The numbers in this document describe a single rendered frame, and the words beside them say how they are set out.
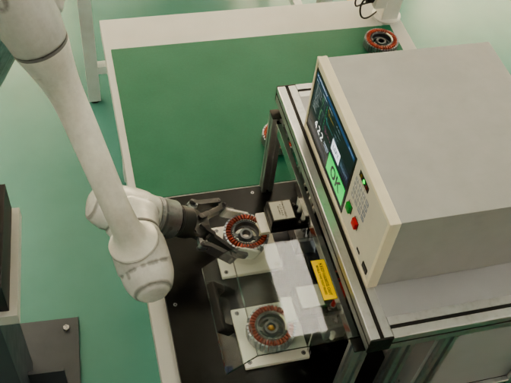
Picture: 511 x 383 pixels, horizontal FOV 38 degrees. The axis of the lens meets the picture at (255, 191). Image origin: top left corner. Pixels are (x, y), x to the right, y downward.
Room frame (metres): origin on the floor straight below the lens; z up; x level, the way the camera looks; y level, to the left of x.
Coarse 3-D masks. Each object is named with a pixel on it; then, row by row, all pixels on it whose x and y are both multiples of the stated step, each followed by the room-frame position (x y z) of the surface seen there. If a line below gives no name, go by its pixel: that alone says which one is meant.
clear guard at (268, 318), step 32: (224, 256) 0.85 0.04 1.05; (256, 256) 0.85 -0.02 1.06; (288, 256) 0.86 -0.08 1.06; (320, 256) 0.87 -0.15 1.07; (224, 288) 0.78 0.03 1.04; (256, 288) 0.77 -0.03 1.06; (288, 288) 0.78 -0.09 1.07; (256, 320) 0.70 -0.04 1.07; (288, 320) 0.71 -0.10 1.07; (320, 320) 0.72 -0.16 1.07; (352, 320) 0.73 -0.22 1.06; (224, 352) 0.65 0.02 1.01; (256, 352) 0.64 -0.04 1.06
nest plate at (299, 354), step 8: (280, 352) 0.79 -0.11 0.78; (288, 352) 0.79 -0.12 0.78; (296, 352) 0.80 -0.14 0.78; (304, 352) 0.80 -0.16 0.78; (256, 360) 0.76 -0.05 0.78; (264, 360) 0.76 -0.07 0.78; (272, 360) 0.77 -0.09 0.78; (280, 360) 0.77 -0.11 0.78; (288, 360) 0.77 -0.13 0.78; (296, 360) 0.78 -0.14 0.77; (248, 368) 0.74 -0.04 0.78; (256, 368) 0.75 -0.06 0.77
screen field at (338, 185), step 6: (330, 156) 1.04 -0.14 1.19; (330, 162) 1.03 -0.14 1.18; (330, 168) 1.02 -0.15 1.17; (330, 174) 1.02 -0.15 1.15; (336, 174) 0.99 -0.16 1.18; (336, 180) 0.99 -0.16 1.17; (336, 186) 0.98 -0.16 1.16; (342, 186) 0.96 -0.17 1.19; (336, 192) 0.97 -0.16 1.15; (342, 192) 0.95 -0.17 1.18; (342, 198) 0.95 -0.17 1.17
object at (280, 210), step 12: (276, 204) 1.10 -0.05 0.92; (288, 204) 1.11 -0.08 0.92; (312, 204) 1.14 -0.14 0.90; (264, 216) 1.09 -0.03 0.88; (276, 216) 1.07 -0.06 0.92; (288, 216) 1.07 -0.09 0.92; (300, 216) 1.10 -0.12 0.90; (264, 228) 1.06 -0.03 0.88; (276, 228) 1.05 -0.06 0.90; (288, 228) 1.06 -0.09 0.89; (300, 228) 1.07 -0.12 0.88
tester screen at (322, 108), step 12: (324, 96) 1.12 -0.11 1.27; (312, 108) 1.16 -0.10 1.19; (324, 108) 1.11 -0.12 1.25; (312, 120) 1.15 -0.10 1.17; (324, 120) 1.10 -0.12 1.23; (336, 120) 1.05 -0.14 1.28; (312, 132) 1.14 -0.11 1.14; (324, 132) 1.08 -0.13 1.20; (336, 132) 1.04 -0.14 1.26; (324, 144) 1.07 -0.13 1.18; (336, 144) 1.02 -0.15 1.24; (348, 144) 0.98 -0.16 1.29; (348, 156) 0.97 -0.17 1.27; (336, 168) 1.00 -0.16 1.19; (348, 168) 0.96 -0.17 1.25; (348, 180) 0.94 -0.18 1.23
